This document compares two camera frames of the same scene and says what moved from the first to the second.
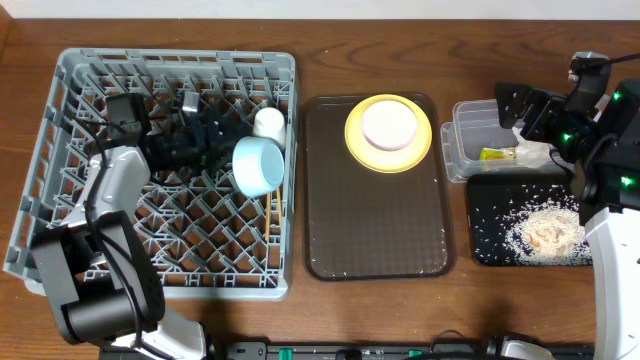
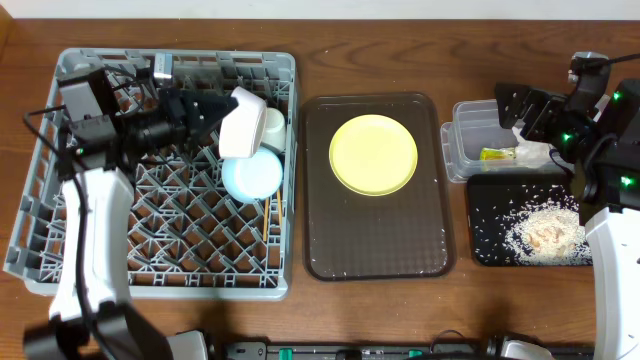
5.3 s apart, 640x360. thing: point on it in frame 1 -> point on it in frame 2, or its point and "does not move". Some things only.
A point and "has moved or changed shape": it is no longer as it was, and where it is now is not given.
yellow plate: (381, 160) -> (373, 155)
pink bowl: (389, 125) -> (242, 129)
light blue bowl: (258, 165) has moved or changed shape
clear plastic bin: (474, 125) does not move
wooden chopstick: (280, 214) does not move
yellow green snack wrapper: (492, 154) does not move
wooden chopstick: (267, 217) does not move
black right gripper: (550, 106) does not move
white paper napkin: (531, 154) does not move
